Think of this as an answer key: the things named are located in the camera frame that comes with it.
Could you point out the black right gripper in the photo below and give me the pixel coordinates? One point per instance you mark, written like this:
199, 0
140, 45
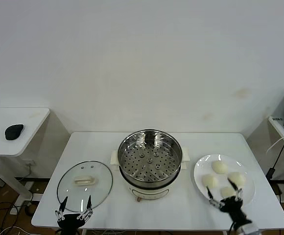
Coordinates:
231, 207

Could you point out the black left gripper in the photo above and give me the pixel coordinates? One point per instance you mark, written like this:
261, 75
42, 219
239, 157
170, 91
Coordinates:
69, 221

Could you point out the white steamed baozi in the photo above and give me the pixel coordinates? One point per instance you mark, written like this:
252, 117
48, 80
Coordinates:
226, 192
210, 181
219, 167
241, 179

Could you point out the stainless steel steamer basket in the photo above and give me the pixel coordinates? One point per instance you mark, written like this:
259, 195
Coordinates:
137, 169

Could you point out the white round plate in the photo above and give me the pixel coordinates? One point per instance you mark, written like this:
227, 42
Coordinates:
205, 166

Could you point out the cream electric cooking pot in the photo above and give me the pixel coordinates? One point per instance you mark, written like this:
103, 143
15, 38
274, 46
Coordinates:
147, 191

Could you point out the white desk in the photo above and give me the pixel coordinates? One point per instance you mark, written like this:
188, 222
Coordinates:
279, 127

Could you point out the small printed desk label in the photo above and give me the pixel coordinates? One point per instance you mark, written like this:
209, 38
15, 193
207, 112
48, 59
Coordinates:
277, 119

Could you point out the black computer mouse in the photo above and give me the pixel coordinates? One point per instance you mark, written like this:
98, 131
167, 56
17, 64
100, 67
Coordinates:
14, 131

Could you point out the white side table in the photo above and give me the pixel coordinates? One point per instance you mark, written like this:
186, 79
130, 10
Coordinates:
22, 115

